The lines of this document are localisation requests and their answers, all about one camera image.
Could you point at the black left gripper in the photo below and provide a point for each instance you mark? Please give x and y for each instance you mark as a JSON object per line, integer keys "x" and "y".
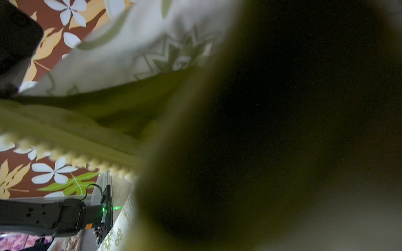
{"x": 20, "y": 38}

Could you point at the white green printed jacket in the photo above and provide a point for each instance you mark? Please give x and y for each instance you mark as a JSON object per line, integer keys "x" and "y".
{"x": 247, "y": 125}

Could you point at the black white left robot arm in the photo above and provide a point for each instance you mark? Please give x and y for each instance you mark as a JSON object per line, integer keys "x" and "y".
{"x": 56, "y": 219}

